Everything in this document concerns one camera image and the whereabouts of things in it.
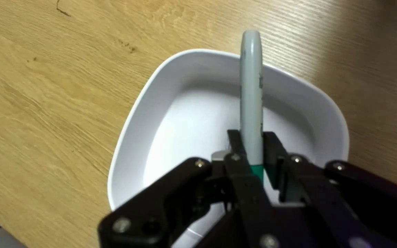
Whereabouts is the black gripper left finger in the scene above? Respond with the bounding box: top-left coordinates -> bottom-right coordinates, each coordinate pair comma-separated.
97,129 -> 279,248

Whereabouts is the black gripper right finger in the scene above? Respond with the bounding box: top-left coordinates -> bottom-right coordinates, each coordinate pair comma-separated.
262,132 -> 397,248

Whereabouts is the grey marker with green cap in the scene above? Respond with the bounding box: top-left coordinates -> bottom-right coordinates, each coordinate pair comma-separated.
239,30 -> 268,185

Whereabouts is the white bowl with printed side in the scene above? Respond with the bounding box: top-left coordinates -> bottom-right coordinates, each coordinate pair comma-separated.
106,49 -> 352,248

